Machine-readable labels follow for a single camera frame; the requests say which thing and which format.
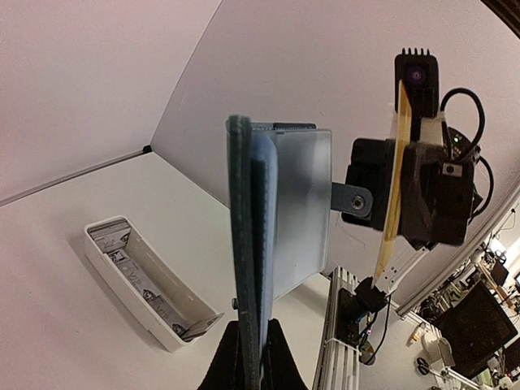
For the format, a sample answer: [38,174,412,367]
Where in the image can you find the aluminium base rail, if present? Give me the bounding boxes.
[310,266,391,390]

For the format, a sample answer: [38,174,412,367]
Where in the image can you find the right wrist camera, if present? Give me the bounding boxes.
[386,48,444,150]

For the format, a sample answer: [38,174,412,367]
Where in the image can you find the silver VIP card stack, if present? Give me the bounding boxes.
[87,219,132,252]

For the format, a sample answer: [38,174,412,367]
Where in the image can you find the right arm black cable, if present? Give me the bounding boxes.
[440,87,496,216]

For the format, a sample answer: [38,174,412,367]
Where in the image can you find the silver VIP card flat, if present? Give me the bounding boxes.
[108,249,165,306]

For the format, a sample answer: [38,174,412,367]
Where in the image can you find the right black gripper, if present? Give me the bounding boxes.
[341,138,475,249]

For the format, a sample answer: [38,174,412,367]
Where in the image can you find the black computer monitor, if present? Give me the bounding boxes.
[433,282,518,379]

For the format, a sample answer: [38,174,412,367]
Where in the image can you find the blue card holder wallet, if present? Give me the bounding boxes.
[225,115,375,390]

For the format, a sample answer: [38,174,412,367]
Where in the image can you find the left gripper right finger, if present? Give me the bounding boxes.
[263,318,308,390]

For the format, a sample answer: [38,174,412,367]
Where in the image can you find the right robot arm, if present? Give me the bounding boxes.
[338,138,483,347]

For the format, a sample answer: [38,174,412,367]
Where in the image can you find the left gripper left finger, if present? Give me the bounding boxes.
[197,321,245,390]

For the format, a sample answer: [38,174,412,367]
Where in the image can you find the white plastic tray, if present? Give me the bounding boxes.
[84,215,223,353]

